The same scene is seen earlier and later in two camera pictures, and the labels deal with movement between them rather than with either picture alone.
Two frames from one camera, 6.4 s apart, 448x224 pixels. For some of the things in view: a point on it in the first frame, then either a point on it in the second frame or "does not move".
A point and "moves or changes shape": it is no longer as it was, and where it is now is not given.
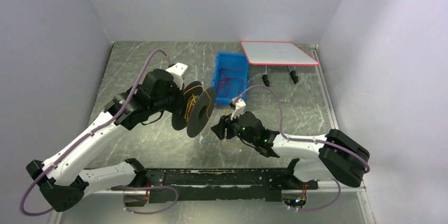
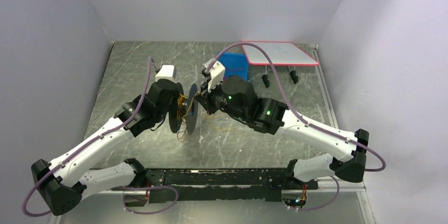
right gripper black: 224,128 to 204,97
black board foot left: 266,82 does not move
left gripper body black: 176,100 does not move
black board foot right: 294,77 does not move
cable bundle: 192,98 moves or changes shape
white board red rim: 276,53 does not move
